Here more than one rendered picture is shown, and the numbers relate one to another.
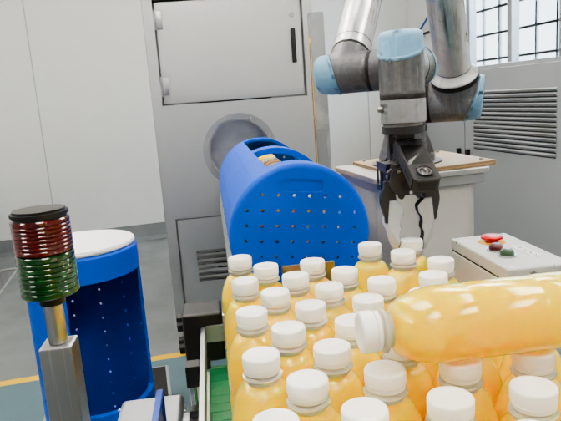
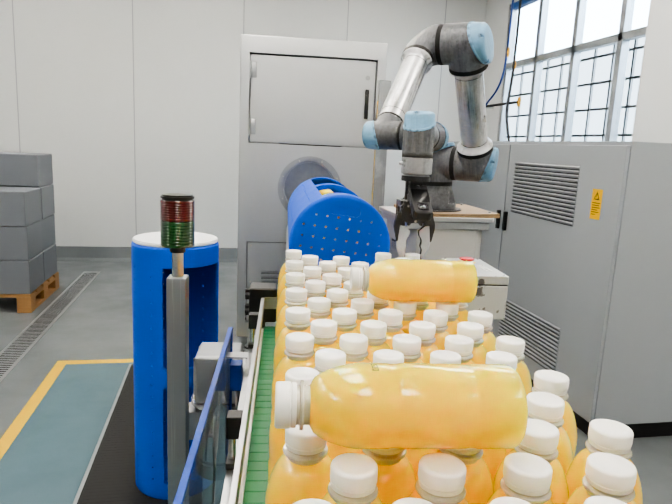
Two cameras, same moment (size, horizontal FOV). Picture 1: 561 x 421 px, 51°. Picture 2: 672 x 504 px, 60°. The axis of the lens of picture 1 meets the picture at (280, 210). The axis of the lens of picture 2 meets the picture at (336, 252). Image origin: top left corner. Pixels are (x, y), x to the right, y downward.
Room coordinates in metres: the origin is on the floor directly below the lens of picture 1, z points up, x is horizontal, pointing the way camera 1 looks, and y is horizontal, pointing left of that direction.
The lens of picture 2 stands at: (-0.44, -0.05, 1.36)
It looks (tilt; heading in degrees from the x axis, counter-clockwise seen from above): 10 degrees down; 1
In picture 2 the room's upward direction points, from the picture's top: 3 degrees clockwise
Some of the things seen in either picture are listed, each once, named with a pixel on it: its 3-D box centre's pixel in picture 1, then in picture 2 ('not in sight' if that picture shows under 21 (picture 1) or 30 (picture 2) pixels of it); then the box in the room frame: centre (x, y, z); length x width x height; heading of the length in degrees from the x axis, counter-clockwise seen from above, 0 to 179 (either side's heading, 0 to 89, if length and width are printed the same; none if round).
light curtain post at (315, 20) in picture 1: (325, 210); (374, 246); (2.59, -0.21, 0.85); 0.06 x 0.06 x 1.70; 6
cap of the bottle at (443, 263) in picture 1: (440, 264); not in sight; (0.84, -0.23, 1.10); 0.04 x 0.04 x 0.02
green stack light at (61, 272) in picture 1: (48, 272); (177, 233); (0.65, 0.27, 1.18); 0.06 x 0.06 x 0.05
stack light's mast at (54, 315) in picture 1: (48, 276); (177, 235); (0.65, 0.27, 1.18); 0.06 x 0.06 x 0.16
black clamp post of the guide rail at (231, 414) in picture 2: not in sight; (234, 439); (0.33, 0.09, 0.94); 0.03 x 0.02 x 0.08; 6
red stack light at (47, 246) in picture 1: (42, 234); (177, 209); (0.65, 0.27, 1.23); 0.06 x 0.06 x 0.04
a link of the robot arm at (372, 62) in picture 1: (403, 68); (424, 136); (1.09, -0.24, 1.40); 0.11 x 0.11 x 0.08; 65
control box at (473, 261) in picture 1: (506, 278); (471, 286); (0.90, -0.35, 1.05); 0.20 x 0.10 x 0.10; 6
